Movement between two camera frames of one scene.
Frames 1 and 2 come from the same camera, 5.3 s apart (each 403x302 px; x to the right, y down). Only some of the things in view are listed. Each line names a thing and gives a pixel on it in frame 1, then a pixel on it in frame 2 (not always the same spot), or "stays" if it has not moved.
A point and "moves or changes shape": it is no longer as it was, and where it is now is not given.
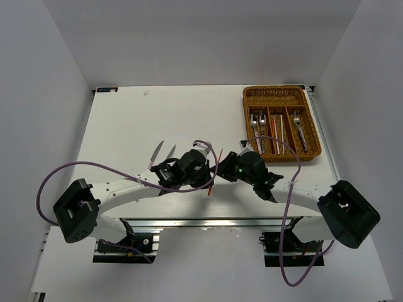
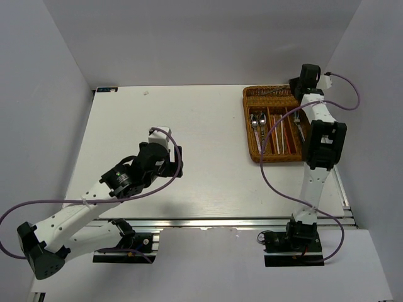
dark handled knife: (171, 152) moves or changes shape
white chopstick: (276, 134) stays
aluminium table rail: (247, 223) stays
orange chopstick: (273, 136) stays
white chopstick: (282, 133) stays
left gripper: (206, 178) → (170, 168)
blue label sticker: (107, 90) stays
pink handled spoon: (254, 121) stays
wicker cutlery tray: (283, 112) stays
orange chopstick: (218, 162) → (286, 138)
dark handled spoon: (262, 120) stays
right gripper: (225, 167) → (292, 82)
